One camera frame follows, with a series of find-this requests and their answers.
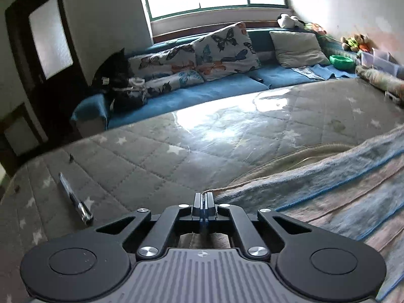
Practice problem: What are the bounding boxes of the dark patterned pouch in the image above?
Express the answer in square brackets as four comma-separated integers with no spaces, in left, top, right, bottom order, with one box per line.
[110,77,149,113]

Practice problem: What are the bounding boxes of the long butterfly print pillow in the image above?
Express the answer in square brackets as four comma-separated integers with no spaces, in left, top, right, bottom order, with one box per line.
[128,44,198,79]

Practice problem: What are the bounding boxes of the panda plush toy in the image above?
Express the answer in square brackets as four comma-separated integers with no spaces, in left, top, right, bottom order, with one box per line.
[277,13,305,29]

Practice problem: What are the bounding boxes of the green bowl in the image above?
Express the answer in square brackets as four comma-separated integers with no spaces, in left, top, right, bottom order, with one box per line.
[329,55,356,70]

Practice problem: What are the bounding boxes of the dark wooden door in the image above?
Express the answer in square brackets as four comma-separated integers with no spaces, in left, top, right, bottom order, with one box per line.
[4,0,89,147]

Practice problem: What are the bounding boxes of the blue sofa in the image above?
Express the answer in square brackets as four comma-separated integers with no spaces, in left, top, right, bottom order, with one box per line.
[70,27,360,131]

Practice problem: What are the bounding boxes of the clear plastic storage box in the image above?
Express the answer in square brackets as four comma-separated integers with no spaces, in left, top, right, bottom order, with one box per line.
[360,48,401,77]

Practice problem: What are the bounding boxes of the blue pink striped towel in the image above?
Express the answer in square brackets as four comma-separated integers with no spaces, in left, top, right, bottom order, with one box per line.
[202,126,404,303]

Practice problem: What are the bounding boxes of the grey square pillow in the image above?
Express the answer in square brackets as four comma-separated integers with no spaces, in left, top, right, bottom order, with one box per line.
[270,31,331,69]

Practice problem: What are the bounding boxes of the brown green plush toys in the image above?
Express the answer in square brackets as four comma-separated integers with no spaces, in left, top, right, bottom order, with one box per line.
[340,33,370,53]

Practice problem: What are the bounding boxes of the colourful plush toy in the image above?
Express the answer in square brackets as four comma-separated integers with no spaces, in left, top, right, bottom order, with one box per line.
[304,22,328,36]

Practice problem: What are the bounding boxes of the grey star-print mattress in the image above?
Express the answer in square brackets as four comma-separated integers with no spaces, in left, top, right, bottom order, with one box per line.
[0,77,404,303]

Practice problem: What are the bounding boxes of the rolled patterned blanket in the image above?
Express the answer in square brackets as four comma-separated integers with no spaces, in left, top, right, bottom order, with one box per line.
[355,65,404,105]

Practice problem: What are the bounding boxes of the light blue patterned cloth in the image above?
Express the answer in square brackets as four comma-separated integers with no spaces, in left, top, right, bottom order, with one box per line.
[290,64,336,81]

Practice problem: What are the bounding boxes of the large butterfly print pillow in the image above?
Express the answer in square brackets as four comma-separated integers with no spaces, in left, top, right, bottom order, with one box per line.
[193,22,262,81]

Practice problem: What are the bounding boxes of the black bag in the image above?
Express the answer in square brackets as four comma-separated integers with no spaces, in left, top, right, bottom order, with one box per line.
[91,48,135,95]

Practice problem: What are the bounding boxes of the small butterfly print pillow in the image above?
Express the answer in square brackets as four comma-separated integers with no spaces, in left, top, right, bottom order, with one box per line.
[143,69,206,98]

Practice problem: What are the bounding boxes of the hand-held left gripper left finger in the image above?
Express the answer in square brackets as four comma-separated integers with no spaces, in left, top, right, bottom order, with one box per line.
[94,192,205,257]

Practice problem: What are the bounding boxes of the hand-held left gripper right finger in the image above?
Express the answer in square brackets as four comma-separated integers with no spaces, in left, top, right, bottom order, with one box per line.
[204,192,313,257]

